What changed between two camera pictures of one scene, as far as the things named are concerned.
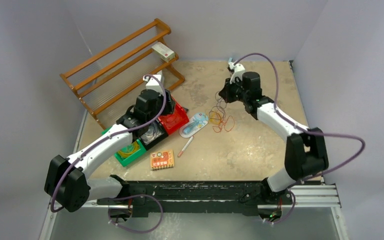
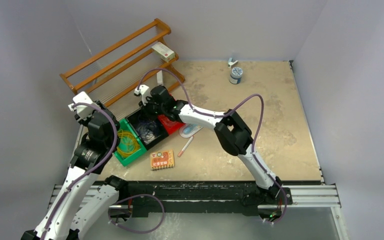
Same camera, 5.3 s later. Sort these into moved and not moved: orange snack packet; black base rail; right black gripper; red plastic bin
Moved: right black gripper
Not moved: orange snack packet; black base rail; red plastic bin
